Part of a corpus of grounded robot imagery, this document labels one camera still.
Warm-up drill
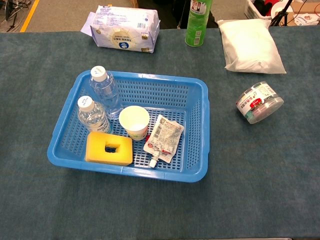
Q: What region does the tall clear water bottle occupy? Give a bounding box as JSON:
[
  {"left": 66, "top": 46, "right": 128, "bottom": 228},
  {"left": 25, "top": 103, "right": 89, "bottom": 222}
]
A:
[{"left": 88, "top": 65, "right": 125, "bottom": 121}]

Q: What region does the white spout pouch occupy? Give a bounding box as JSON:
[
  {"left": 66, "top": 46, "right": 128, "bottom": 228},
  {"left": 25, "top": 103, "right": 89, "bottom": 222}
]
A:
[{"left": 142, "top": 114, "right": 185, "bottom": 169}]

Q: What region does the white purple tissue pack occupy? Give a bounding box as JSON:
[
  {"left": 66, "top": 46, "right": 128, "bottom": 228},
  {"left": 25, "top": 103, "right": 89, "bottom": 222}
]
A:
[{"left": 80, "top": 4, "right": 161, "bottom": 54}]

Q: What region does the white storage basket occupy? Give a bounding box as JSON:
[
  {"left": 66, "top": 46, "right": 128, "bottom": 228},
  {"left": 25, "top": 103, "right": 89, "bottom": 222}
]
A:
[{"left": 243, "top": 0, "right": 273, "bottom": 20}]

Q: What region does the green bottle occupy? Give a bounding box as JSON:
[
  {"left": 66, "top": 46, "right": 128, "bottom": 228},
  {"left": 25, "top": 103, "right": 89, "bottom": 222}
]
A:
[{"left": 184, "top": 0, "right": 214, "bottom": 48}]

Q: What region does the yellow sponge with hole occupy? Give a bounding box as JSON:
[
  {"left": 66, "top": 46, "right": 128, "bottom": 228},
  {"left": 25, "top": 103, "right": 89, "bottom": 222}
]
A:
[{"left": 84, "top": 131, "right": 133, "bottom": 167}]

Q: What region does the clear round plastic container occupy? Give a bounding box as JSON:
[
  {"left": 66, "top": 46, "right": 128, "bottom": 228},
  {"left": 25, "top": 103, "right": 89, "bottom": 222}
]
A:
[{"left": 235, "top": 81, "right": 285, "bottom": 125}]

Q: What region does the white paper cup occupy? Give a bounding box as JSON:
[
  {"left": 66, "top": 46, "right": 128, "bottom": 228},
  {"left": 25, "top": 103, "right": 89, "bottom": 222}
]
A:
[{"left": 118, "top": 105, "right": 150, "bottom": 142}]

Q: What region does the blue perforated plastic basket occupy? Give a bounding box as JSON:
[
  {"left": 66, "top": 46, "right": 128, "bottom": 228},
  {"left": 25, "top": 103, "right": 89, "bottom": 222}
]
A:
[{"left": 46, "top": 69, "right": 210, "bottom": 184}]

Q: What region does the black tripod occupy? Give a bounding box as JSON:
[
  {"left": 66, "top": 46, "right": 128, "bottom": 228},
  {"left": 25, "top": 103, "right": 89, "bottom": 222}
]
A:
[{"left": 268, "top": 0, "right": 295, "bottom": 27}]

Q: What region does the black floor cable bundle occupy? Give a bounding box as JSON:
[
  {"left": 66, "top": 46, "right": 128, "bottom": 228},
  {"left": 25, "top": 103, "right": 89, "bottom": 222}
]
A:
[{"left": 0, "top": 0, "right": 33, "bottom": 32}]

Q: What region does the white plastic bag pillow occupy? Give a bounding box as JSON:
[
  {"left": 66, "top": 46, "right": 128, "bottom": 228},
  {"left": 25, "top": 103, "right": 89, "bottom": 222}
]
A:
[{"left": 216, "top": 18, "right": 287, "bottom": 75}]

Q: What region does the teal felt table cloth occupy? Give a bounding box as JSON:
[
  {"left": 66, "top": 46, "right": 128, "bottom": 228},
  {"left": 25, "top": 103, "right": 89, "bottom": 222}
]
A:
[{"left": 0, "top": 24, "right": 320, "bottom": 240}]

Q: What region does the cardboard box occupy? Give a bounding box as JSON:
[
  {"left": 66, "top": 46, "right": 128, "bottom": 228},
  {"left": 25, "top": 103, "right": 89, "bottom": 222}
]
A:
[{"left": 287, "top": 2, "right": 320, "bottom": 26}]

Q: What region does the short blue-label water bottle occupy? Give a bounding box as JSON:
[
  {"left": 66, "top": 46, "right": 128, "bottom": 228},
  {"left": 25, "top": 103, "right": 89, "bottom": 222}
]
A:
[{"left": 76, "top": 95, "right": 113, "bottom": 135}]

